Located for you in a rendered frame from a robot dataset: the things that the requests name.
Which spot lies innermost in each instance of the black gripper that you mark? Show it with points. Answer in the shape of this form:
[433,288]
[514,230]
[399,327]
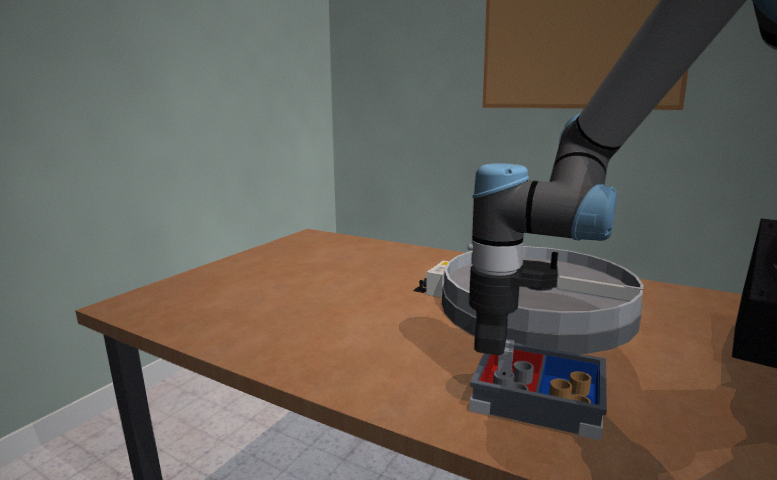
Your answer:
[494,276]

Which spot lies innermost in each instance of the red and blue divided bin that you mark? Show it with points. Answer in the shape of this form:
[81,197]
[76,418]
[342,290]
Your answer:
[536,406]

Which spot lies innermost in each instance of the bronze bushing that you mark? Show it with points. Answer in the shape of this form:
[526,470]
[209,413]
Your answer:
[579,385]
[561,388]
[578,397]

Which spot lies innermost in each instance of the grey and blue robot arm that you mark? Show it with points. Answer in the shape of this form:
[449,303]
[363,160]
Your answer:
[575,203]

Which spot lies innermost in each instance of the dark grey metal sleeve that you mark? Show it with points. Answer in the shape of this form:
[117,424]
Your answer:
[523,372]
[502,381]
[518,385]

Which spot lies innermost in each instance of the grey round turntable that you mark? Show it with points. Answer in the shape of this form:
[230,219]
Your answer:
[587,316]

